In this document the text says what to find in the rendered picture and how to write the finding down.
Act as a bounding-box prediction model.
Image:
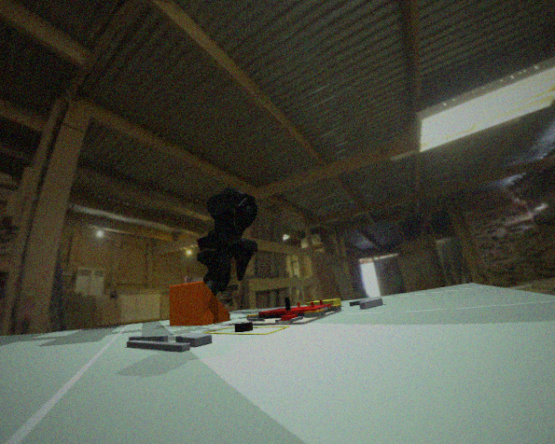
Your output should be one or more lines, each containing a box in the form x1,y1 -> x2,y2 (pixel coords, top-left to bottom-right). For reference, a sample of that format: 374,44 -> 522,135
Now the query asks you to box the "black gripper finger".
231,251 -> 255,281
201,260 -> 222,284

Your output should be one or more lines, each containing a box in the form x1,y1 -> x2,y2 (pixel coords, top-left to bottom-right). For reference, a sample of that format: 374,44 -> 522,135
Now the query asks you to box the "black wheel with grey hub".
235,321 -> 253,332

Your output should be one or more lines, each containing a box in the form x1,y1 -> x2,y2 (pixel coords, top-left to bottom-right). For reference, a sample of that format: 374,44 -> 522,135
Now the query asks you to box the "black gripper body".
198,225 -> 257,261

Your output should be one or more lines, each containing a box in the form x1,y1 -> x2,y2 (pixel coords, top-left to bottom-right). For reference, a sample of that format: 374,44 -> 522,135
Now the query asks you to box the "yellow rectangular block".
307,298 -> 342,306

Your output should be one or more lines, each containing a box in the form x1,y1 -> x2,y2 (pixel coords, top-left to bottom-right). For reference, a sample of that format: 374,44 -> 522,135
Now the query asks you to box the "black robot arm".
197,187 -> 257,296

